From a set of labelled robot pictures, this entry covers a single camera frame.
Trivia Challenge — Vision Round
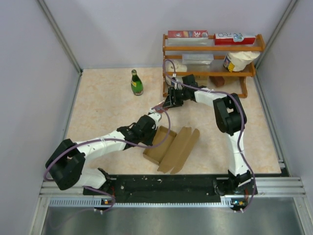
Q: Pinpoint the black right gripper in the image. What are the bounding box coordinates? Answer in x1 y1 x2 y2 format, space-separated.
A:
163 88 189 109

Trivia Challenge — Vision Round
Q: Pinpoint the small red packet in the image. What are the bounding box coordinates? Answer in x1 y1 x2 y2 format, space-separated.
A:
150 101 166 115

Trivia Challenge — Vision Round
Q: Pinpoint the brown cardboard box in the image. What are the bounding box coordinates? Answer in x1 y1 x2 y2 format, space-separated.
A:
143 126 200 174

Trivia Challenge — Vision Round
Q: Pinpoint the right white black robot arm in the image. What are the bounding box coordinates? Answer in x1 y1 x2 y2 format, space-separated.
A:
163 74 253 195

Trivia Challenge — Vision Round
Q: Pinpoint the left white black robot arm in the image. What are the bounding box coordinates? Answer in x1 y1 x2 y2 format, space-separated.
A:
45 113 161 194

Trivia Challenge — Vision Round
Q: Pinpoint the silver foil box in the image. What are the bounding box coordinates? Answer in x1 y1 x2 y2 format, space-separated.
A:
182 53 214 65

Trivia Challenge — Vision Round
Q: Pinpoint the red foil box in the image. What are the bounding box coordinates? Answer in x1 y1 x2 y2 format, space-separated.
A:
167 30 208 39

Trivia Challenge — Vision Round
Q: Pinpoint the red white wrap box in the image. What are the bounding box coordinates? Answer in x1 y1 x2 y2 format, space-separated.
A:
214 32 256 46

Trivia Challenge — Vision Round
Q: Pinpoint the tan block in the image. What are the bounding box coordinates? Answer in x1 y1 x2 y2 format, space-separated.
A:
195 75 208 83

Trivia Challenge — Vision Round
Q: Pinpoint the white bag left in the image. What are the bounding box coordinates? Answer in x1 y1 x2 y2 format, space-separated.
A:
165 60 187 86

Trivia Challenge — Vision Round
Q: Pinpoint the green glass bottle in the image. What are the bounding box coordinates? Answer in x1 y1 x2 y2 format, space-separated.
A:
131 70 143 96

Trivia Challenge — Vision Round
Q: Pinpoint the brown red block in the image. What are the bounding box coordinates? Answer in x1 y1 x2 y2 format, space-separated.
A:
209 76 225 87

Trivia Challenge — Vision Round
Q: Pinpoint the large white flour bag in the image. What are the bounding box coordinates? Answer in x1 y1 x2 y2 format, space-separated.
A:
223 51 261 72

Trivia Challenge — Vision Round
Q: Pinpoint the wooden shelf rack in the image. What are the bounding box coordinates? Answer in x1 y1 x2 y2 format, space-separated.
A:
162 34 266 98

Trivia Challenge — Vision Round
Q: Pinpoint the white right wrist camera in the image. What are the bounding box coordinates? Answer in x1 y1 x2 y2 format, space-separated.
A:
166 76 183 90

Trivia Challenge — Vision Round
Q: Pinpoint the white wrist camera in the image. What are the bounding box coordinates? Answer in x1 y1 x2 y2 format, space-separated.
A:
148 109 162 124
166 76 183 90

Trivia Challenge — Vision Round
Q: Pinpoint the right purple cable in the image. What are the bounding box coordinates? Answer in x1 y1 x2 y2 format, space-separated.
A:
163 59 257 213

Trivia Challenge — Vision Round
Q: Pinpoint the purple cable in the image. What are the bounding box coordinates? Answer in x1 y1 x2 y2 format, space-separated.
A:
163 59 257 213
43 107 172 215

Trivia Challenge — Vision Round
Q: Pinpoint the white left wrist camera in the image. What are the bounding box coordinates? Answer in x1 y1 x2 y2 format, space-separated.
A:
148 109 162 124

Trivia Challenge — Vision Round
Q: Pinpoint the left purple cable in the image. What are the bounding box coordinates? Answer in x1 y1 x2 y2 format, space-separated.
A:
43 107 172 215

